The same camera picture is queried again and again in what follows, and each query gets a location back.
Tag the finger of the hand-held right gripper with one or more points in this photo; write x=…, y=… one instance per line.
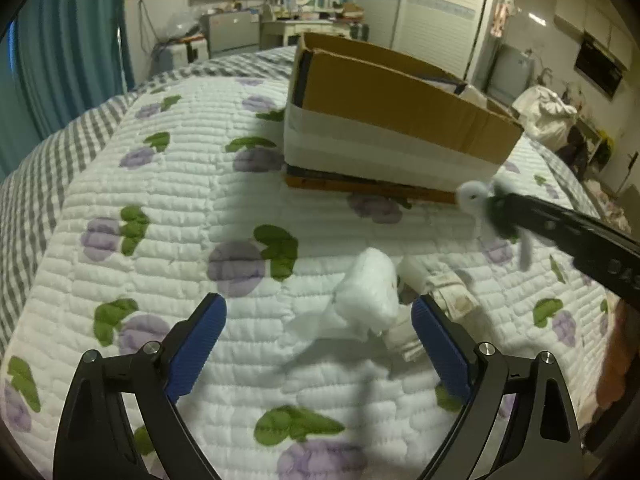
x=545, y=220

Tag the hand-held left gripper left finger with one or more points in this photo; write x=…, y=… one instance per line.
x=197, y=345

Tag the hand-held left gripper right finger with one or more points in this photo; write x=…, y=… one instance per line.
x=442, y=350

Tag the white and green soft cloth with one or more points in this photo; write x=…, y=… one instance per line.
x=480, y=200

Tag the white fluffy cloth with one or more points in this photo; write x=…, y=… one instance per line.
x=365, y=292

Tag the brown cardboard box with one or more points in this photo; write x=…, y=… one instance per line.
x=400, y=110

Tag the person's right hand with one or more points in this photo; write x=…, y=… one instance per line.
x=620, y=360

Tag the white folded cloth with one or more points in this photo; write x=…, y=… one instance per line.
x=406, y=344

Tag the beige folded sock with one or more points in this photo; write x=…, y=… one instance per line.
x=452, y=295

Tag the pile of white clothes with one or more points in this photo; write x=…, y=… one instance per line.
x=547, y=112

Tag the white floral quilted blanket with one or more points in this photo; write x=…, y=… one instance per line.
x=225, y=240

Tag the white small refrigerator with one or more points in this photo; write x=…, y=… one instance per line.
x=512, y=72

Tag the black range hood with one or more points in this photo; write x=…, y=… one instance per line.
x=600, y=62

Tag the flat orange box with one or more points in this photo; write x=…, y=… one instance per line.
x=350, y=184

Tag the white sliding wardrobe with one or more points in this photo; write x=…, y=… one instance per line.
x=430, y=10

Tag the clear plastic storage box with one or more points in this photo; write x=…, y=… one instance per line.
x=177, y=52

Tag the white dressing table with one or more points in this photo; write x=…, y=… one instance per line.
x=300, y=27

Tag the grey metal cabinet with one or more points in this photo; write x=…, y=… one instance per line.
x=231, y=32

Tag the teal curtain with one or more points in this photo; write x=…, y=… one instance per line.
x=60, y=60

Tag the hanging pink wall ornament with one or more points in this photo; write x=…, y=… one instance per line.
x=504, y=10

